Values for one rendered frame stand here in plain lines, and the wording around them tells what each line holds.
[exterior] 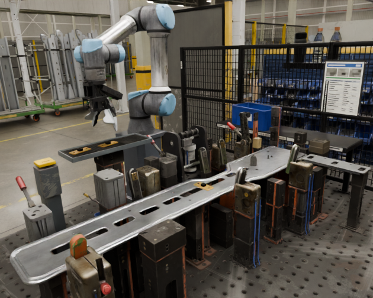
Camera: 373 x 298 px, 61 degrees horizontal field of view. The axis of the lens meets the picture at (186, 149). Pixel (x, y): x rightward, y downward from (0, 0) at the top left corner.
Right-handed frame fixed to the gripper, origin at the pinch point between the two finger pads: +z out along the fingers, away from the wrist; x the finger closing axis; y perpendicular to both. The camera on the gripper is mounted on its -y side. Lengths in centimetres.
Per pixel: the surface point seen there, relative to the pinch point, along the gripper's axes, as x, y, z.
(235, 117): 1, -107, 15
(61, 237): 23, 38, 23
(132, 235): 40, 25, 23
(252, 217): 60, -17, 30
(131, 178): 20.6, 6.6, 15.4
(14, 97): -658, -251, 67
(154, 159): 17.1, -9.8, 13.4
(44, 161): -2.5, 26.8, 7.0
